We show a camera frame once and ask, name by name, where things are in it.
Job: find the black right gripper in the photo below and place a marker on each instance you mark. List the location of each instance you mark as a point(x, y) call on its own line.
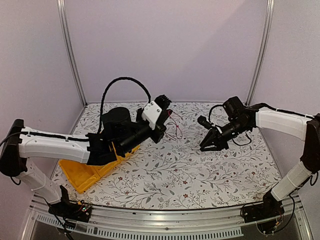
point(220, 143)

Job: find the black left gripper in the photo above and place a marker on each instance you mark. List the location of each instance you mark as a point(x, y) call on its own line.
point(160, 126)

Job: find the left arm base electronics board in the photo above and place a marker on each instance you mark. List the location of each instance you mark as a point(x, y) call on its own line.
point(78, 211)

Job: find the right arm base electronics board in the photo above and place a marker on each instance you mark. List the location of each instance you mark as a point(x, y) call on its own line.
point(265, 212)

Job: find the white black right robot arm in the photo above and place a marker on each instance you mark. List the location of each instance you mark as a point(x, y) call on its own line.
point(301, 128)

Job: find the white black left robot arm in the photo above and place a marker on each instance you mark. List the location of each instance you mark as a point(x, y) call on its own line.
point(119, 136)

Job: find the floral patterned table mat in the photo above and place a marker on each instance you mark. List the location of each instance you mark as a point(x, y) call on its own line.
point(176, 174)

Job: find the yellow divided plastic bin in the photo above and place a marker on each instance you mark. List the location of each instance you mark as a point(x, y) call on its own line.
point(82, 176)

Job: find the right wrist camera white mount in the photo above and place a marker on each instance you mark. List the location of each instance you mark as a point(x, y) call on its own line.
point(208, 125)

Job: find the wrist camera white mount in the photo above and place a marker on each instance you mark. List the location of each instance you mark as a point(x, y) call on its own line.
point(152, 111)
point(208, 125)

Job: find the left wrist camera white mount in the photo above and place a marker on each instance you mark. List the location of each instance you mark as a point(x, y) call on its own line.
point(152, 111)

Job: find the aluminium front frame rail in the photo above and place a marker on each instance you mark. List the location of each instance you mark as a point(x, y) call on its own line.
point(114, 223)

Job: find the aluminium right corner post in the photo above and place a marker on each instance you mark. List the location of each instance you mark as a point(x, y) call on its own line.
point(262, 50)

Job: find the aluminium corner post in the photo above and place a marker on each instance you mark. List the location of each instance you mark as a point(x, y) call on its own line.
point(61, 7)
point(262, 50)

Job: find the aluminium left corner post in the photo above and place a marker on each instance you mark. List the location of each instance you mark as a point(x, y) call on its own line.
point(61, 7)

